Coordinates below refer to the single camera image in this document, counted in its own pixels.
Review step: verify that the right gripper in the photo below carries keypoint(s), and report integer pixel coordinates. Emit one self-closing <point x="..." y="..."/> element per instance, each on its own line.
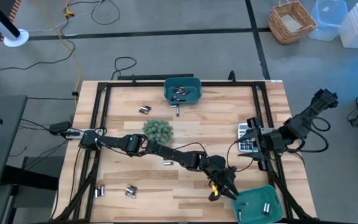
<point x="267" y="143"/>

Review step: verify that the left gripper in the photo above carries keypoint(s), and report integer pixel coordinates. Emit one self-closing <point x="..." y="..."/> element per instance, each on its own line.
<point x="219" y="171"/>

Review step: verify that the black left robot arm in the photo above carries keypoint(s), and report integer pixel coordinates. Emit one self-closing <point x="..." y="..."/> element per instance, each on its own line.
<point x="166" y="152"/>

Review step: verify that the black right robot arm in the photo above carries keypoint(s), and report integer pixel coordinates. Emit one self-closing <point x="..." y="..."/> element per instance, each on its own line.
<point x="306" y="118"/>

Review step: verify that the grey desk calculator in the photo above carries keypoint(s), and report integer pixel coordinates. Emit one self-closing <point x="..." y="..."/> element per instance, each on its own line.
<point x="247" y="147"/>

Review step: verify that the light green plastic bin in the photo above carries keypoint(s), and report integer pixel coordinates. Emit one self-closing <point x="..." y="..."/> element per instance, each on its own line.
<point x="256" y="214"/>

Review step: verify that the dark teal plastic bin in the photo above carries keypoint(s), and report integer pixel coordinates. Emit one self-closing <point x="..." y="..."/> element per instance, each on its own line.
<point x="194" y="88"/>

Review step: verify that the green succulent in grey pot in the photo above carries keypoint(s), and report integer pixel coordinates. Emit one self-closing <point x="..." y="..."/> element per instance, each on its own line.
<point x="158" y="132"/>

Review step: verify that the wicker basket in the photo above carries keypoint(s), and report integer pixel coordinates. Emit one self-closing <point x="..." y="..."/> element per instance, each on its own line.
<point x="303" y="31"/>

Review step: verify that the clear plastic tub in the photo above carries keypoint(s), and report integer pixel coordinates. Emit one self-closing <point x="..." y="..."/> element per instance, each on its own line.
<point x="328" y="18"/>

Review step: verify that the black desk foot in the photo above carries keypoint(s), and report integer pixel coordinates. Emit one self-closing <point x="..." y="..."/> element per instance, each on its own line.
<point x="30" y="179"/>

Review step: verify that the pole stand with round base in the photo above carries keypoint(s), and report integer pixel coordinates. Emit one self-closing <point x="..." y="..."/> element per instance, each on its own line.
<point x="16" y="38"/>

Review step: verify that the black curved frame bracket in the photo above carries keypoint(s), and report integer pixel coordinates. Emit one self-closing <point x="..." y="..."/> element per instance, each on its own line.
<point x="232" y="77"/>

